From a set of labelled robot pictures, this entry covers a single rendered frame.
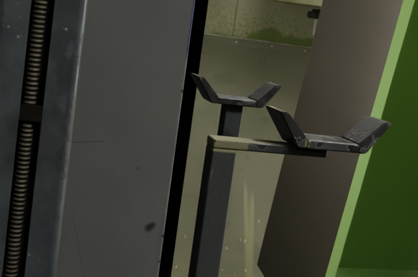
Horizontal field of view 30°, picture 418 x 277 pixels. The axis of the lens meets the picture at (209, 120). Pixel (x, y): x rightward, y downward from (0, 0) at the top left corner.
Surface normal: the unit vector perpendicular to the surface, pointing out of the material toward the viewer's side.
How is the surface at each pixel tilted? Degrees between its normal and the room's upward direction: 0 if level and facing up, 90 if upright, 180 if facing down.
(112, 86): 90
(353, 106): 90
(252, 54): 57
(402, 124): 102
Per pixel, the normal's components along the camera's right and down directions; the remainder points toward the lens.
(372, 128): -0.58, -0.76
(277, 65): 0.30, -0.40
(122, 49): 0.27, 0.16
